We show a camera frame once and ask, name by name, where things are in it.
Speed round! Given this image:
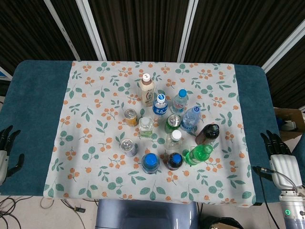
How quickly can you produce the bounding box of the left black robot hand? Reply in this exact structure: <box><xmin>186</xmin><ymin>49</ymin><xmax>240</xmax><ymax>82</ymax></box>
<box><xmin>0</xmin><ymin>125</ymin><xmax>25</xmax><ymax>186</ymax></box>

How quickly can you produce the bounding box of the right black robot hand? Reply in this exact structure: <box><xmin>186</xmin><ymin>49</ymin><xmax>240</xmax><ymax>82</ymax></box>
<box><xmin>252</xmin><ymin>130</ymin><xmax>304</xmax><ymax>189</ymax></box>

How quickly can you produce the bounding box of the dark brown bottle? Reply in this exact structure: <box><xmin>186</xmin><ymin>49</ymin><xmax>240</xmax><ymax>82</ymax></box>
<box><xmin>195</xmin><ymin>123</ymin><xmax>220</xmax><ymax>146</ymax></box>

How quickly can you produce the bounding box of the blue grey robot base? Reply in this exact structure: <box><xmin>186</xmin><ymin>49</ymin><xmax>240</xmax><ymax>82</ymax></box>
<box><xmin>95</xmin><ymin>199</ymin><xmax>200</xmax><ymax>229</ymax></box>

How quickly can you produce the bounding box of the green soda bottle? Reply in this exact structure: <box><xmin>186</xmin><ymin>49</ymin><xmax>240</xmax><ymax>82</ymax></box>
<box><xmin>182</xmin><ymin>144</ymin><xmax>214</xmax><ymax>167</ymax></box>

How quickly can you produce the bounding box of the light blue cap water bottle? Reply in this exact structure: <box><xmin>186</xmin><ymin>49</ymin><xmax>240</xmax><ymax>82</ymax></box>
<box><xmin>180</xmin><ymin>105</ymin><xmax>202</xmax><ymax>132</ymax></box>

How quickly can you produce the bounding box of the small cola bottle blue cap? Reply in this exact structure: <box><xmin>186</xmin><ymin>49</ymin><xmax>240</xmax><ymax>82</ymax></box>
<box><xmin>166</xmin><ymin>152</ymin><xmax>184</xmax><ymax>171</ymax></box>

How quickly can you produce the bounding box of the clear green label bottle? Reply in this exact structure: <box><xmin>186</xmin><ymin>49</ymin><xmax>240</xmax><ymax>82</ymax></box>
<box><xmin>165</xmin><ymin>129</ymin><xmax>183</xmax><ymax>154</ymax></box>

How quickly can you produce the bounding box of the clear blue cap water bottle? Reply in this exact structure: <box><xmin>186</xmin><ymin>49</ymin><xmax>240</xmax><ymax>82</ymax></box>
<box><xmin>170</xmin><ymin>89</ymin><xmax>188</xmax><ymax>115</ymax></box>

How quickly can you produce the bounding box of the blue sports drink bottle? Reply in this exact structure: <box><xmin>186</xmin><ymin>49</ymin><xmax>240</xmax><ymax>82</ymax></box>
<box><xmin>141</xmin><ymin>153</ymin><xmax>161</xmax><ymax>175</ymax></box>

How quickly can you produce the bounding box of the blue label water bottle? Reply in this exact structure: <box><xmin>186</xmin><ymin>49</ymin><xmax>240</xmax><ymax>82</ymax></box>
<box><xmin>152</xmin><ymin>94</ymin><xmax>168</xmax><ymax>117</ymax></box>

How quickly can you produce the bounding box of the clear square white cap bottle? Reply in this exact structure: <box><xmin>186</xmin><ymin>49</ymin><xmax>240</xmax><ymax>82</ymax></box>
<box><xmin>138</xmin><ymin>116</ymin><xmax>154</xmax><ymax>138</ymax></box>

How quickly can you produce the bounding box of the beige milk tea bottle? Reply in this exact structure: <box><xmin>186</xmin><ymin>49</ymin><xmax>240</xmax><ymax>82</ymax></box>
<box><xmin>139</xmin><ymin>73</ymin><xmax>157</xmax><ymax>107</ymax></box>

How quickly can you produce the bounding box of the cardboard box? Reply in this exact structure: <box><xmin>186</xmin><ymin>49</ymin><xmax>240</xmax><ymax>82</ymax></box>
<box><xmin>273</xmin><ymin>107</ymin><xmax>305</xmax><ymax>144</ymax></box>

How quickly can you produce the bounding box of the teal table cover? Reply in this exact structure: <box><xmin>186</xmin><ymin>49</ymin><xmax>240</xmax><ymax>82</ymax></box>
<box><xmin>0</xmin><ymin>59</ymin><xmax>282</xmax><ymax>206</ymax></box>

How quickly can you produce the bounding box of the black object on floor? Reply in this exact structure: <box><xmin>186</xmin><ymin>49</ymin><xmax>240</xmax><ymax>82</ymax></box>
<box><xmin>201</xmin><ymin>215</ymin><xmax>243</xmax><ymax>229</ymax></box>

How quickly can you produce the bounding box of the floral white tablecloth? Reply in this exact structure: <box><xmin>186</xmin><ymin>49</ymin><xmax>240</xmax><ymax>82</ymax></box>
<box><xmin>43</xmin><ymin>61</ymin><xmax>257</xmax><ymax>206</ymax></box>

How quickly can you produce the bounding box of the green drink can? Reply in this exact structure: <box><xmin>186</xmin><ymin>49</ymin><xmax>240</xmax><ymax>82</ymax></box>
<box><xmin>164</xmin><ymin>114</ymin><xmax>182</xmax><ymax>135</ymax></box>

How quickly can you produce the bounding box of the white lavender drink can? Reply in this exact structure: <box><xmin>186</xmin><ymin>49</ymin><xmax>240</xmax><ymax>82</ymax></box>
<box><xmin>119</xmin><ymin>138</ymin><xmax>138</xmax><ymax>157</ymax></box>

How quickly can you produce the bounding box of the orange drink can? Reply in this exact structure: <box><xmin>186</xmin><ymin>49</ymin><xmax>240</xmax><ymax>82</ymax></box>
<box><xmin>123</xmin><ymin>108</ymin><xmax>139</xmax><ymax>127</ymax></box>

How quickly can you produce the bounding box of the grey hand cable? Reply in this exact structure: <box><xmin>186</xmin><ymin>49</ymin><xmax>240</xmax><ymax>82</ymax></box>
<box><xmin>271</xmin><ymin>169</ymin><xmax>298</xmax><ymax>192</ymax></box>

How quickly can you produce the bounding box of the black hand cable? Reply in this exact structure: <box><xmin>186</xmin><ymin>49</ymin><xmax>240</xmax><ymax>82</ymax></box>
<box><xmin>258</xmin><ymin>173</ymin><xmax>275</xmax><ymax>229</ymax></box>

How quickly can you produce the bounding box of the black floor cable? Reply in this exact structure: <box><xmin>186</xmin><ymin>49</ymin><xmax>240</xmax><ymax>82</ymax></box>
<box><xmin>0</xmin><ymin>195</ymin><xmax>97</xmax><ymax>229</ymax></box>

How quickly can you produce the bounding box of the white partition frame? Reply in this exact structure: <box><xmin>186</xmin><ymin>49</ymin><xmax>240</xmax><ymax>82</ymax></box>
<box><xmin>70</xmin><ymin>0</ymin><xmax>107</xmax><ymax>61</ymax></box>
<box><xmin>43</xmin><ymin>0</ymin><xmax>81</xmax><ymax>61</ymax></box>
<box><xmin>177</xmin><ymin>0</ymin><xmax>200</xmax><ymax>62</ymax></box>
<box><xmin>260</xmin><ymin>23</ymin><xmax>305</xmax><ymax>73</ymax></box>

